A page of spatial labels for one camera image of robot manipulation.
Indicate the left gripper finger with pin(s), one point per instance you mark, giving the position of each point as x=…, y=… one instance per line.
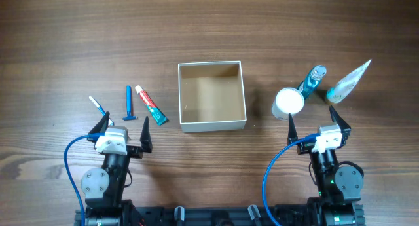
x=145, y=137
x=102, y=125

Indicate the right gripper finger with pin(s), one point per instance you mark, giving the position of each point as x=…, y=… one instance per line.
x=344, y=126
x=292, y=132

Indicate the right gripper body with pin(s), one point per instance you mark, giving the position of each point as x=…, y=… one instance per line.
x=304, y=148

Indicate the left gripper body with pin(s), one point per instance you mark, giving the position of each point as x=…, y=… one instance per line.
x=133, y=150

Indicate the white floral squeeze tube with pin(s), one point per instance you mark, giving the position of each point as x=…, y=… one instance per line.
x=338, y=92

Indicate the white round cotton swab jar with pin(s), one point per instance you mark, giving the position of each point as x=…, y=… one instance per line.
x=287, y=101

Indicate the blue mouthwash bottle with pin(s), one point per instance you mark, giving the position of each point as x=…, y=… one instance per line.
x=312, y=80

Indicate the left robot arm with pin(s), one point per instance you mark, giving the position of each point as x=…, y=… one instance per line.
x=103, y=187

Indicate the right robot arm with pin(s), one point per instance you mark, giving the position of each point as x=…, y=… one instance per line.
x=339, y=183

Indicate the red green toothpaste tube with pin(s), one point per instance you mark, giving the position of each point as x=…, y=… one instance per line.
x=156, y=113

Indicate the blue white toothbrush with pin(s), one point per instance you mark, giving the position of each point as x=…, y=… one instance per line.
x=100, y=108

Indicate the blue disposable razor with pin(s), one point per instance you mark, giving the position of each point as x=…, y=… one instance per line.
x=129, y=108

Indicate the white square cardboard box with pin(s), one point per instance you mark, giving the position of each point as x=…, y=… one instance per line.
x=211, y=96

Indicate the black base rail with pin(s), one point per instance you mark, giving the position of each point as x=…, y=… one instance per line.
x=216, y=216

